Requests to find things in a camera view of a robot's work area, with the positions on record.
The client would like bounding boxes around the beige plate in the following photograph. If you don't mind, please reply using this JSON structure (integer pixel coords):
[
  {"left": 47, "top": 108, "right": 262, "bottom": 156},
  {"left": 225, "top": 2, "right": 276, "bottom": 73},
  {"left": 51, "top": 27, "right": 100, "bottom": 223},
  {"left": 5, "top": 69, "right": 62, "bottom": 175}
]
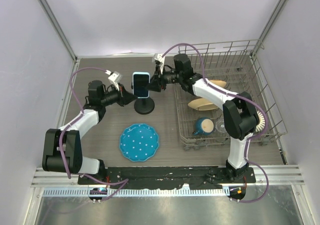
[
  {"left": 188, "top": 98, "right": 219, "bottom": 111},
  {"left": 210, "top": 79, "right": 227, "bottom": 88}
]

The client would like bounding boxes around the phone with light blue case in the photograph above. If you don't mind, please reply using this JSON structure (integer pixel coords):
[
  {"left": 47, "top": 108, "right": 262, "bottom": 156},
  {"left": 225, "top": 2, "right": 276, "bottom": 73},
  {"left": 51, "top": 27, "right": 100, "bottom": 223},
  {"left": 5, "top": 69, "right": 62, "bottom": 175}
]
[{"left": 132, "top": 71, "right": 150, "bottom": 99}]

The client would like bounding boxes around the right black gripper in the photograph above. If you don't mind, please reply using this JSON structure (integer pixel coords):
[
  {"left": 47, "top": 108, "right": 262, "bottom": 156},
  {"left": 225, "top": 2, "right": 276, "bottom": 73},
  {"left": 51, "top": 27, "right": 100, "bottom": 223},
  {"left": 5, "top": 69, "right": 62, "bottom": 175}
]
[{"left": 144, "top": 65, "right": 182, "bottom": 93}]

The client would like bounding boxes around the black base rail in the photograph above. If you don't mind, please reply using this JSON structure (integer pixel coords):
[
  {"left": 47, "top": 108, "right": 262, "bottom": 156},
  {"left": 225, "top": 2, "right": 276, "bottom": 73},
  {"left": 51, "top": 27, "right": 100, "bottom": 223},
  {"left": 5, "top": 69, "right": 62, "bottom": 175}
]
[{"left": 92, "top": 166, "right": 256, "bottom": 190}]

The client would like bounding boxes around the blue polka dot plate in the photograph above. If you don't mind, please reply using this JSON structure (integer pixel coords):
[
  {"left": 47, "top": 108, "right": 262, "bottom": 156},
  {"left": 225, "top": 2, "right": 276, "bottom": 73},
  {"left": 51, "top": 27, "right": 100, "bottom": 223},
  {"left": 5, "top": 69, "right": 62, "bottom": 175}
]
[{"left": 118, "top": 123, "right": 160, "bottom": 162}]

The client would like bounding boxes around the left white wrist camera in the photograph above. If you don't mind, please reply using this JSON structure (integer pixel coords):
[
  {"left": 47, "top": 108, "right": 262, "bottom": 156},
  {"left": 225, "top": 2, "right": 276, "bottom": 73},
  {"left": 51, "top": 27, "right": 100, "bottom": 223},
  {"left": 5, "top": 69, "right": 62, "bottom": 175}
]
[{"left": 105, "top": 70, "right": 123, "bottom": 91}]

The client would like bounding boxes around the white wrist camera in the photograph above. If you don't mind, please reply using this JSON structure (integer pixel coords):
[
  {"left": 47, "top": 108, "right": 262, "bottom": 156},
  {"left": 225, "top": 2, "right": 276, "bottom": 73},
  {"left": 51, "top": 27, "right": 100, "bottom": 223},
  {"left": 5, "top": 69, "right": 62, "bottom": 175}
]
[
  {"left": 152, "top": 53, "right": 165, "bottom": 74},
  {"left": 105, "top": 70, "right": 123, "bottom": 91}
]

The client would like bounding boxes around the white ribbed cup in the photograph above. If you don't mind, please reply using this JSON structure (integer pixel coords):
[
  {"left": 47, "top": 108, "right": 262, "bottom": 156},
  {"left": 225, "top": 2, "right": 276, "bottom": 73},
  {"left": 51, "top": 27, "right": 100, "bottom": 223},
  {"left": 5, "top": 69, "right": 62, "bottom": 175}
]
[{"left": 255, "top": 110, "right": 266, "bottom": 133}]

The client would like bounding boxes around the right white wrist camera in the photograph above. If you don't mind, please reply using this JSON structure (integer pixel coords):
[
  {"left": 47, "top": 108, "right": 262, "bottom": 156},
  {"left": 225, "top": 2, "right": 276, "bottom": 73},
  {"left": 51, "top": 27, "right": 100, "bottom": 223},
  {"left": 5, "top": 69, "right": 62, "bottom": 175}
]
[{"left": 152, "top": 53, "right": 165, "bottom": 74}]

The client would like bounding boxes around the metal wire dish rack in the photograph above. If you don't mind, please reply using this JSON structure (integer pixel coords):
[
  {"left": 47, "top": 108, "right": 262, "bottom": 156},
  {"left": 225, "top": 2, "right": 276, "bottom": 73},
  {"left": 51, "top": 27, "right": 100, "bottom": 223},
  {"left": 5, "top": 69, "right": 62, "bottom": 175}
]
[{"left": 173, "top": 39, "right": 287, "bottom": 151}]

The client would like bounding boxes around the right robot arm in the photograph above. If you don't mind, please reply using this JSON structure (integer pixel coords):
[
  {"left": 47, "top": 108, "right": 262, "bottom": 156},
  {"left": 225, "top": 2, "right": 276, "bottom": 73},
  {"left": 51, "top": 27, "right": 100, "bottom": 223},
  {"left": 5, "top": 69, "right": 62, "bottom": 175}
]
[{"left": 146, "top": 53, "right": 266, "bottom": 183}]

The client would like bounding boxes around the white cable duct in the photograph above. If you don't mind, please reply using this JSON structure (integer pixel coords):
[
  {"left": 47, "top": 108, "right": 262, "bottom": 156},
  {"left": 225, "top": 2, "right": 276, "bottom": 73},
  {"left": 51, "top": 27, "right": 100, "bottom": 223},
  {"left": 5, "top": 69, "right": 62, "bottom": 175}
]
[{"left": 42, "top": 186, "right": 230, "bottom": 198}]

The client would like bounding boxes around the blue mug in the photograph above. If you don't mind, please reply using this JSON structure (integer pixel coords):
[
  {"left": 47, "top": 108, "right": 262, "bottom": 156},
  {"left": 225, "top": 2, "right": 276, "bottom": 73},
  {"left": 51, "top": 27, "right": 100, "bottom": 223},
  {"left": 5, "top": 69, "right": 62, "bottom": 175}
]
[{"left": 192, "top": 117, "right": 215, "bottom": 136}]

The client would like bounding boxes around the beige plate rear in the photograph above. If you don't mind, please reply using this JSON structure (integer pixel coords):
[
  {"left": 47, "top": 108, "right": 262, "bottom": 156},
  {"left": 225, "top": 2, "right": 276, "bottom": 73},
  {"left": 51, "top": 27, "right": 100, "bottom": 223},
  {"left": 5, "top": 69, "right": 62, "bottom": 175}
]
[{"left": 210, "top": 79, "right": 227, "bottom": 88}]

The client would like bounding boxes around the beige plate front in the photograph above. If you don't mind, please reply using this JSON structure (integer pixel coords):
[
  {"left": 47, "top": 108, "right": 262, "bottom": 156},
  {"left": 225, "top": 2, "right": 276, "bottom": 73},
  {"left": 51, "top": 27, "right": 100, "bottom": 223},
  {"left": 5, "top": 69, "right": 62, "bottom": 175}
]
[{"left": 188, "top": 98, "right": 219, "bottom": 111}]

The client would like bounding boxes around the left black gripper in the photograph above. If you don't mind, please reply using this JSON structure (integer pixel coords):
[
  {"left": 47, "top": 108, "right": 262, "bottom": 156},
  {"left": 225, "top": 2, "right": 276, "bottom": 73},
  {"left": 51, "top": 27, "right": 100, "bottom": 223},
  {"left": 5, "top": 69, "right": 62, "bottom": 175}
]
[{"left": 101, "top": 83, "right": 137, "bottom": 107}]

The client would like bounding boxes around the clear glass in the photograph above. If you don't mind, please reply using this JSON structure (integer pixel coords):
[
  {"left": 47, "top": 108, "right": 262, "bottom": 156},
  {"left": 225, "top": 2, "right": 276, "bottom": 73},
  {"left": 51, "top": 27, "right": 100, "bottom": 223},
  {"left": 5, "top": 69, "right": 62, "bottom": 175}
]
[{"left": 215, "top": 118, "right": 227, "bottom": 134}]

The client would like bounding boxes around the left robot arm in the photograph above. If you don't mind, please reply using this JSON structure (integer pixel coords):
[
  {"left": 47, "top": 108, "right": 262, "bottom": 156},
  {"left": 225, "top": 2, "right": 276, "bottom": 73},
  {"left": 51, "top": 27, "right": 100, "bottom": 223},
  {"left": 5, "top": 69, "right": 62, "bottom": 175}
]
[{"left": 42, "top": 80, "right": 138, "bottom": 185}]

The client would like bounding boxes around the black phone stand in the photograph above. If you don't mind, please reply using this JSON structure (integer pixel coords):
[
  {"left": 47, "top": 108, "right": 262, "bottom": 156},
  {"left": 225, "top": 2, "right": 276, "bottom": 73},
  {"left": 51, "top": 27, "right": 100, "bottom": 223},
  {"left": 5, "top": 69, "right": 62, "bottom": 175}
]
[{"left": 131, "top": 83, "right": 155, "bottom": 115}]

